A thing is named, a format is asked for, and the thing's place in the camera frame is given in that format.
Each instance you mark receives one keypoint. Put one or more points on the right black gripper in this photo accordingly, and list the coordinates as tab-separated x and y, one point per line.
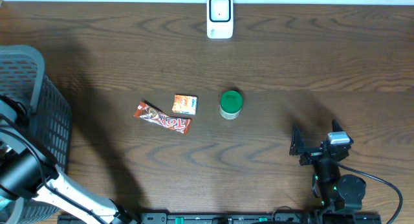
297	144

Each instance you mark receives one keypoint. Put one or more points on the green lid seasoning jar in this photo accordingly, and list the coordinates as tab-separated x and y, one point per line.
231	103

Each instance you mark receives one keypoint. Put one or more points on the orange tissue pack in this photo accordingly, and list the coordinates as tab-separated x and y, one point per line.
185	104

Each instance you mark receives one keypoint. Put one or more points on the red chocolate bar wrapper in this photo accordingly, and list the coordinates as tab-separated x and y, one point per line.
153	115

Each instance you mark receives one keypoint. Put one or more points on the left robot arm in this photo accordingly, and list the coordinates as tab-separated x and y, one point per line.
32	172

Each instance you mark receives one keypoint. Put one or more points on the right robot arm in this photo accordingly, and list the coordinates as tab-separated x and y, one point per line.
341	195

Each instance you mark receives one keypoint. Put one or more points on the white barcode scanner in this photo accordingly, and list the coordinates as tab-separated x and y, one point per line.
219	19

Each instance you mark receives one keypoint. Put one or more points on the grey plastic mesh basket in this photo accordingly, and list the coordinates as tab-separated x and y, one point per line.
24	80

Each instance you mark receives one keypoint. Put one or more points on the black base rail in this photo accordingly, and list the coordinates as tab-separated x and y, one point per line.
280	217

